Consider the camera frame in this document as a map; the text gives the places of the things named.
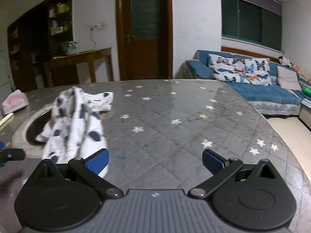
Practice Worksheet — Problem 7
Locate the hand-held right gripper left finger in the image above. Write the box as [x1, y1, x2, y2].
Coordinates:
[29, 149, 124, 198]

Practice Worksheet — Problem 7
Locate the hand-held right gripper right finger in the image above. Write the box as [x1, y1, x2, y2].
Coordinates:
[188, 149, 283, 198]

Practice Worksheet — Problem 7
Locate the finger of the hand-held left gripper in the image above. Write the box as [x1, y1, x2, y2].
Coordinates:
[0, 141, 26, 168]

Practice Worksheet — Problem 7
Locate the white garment with blue spots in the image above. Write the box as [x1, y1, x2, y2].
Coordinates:
[35, 86, 114, 177]

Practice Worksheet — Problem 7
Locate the round black induction cooker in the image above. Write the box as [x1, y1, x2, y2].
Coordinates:
[12, 103, 57, 150]

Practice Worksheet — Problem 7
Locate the grey star print tablecloth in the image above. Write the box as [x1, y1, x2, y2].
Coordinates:
[0, 79, 311, 233]

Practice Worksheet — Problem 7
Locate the pink tissue pack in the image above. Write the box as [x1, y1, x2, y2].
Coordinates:
[2, 90, 29, 113]

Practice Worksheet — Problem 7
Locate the blue sofa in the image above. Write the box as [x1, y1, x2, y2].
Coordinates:
[186, 50, 311, 117]

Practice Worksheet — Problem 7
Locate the butterfly print pillow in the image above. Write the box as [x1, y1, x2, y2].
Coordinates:
[244, 58, 273, 86]
[208, 54, 251, 84]

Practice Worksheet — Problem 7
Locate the wooden side table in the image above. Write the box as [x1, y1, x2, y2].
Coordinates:
[42, 47, 114, 88]

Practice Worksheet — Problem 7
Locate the grey pillow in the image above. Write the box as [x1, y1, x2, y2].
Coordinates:
[276, 66, 302, 91]

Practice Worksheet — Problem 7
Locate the dark wooden shelf cabinet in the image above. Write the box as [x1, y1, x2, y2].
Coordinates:
[7, 0, 73, 93]

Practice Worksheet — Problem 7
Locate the brown wooden door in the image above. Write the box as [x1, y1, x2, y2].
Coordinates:
[115, 0, 173, 80]

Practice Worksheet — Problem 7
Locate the teal appliance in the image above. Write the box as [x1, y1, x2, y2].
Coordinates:
[60, 40, 79, 54]

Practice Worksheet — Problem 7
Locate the plush toy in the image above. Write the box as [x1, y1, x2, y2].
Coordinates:
[278, 56, 302, 73]

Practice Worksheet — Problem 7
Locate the row of yellow boxes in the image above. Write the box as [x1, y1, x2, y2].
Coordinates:
[50, 25, 70, 35]

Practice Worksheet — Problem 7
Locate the dark green window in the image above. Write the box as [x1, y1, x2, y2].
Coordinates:
[221, 0, 283, 52]

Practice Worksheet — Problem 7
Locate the yellow tin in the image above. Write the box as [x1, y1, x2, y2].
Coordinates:
[56, 3, 70, 14]

